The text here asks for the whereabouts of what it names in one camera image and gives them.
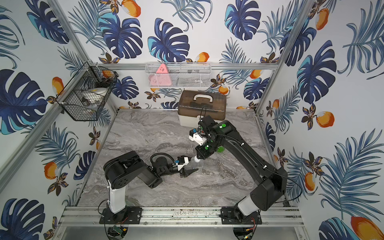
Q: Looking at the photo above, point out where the clear plastic water bottle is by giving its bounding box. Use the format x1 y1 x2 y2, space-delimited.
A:
191 156 202 164

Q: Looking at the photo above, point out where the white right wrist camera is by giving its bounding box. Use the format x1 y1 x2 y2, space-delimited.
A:
189 129 207 146

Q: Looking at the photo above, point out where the brown lid storage box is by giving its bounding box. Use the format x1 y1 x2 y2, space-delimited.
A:
178 90 227 128

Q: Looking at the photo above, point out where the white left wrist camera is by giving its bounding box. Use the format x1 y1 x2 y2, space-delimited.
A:
175 156 190 171

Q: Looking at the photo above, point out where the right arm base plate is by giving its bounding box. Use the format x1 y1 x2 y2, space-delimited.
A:
219 207 262 225

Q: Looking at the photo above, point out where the green plastic bottle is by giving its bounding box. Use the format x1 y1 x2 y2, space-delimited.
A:
217 146 225 153

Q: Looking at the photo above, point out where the black wire basket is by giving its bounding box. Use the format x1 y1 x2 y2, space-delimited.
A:
56 63 119 122

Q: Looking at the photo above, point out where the aluminium front rail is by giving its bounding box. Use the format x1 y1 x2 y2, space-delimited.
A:
59 207 304 228

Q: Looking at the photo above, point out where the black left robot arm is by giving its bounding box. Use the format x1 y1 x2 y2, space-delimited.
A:
103 151 203 214

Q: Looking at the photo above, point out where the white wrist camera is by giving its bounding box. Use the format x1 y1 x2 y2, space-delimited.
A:
175 156 190 171
189 129 207 146

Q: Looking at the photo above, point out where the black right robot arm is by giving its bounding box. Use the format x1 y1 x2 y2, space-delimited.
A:
196 116 288 220

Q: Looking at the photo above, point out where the pink triangle card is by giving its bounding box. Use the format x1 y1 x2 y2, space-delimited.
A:
149 64 172 88

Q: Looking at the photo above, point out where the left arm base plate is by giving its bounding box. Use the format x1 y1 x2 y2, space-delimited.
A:
99 207 143 225

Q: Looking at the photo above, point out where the white mesh wall shelf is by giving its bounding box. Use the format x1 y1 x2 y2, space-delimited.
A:
145 62 212 89

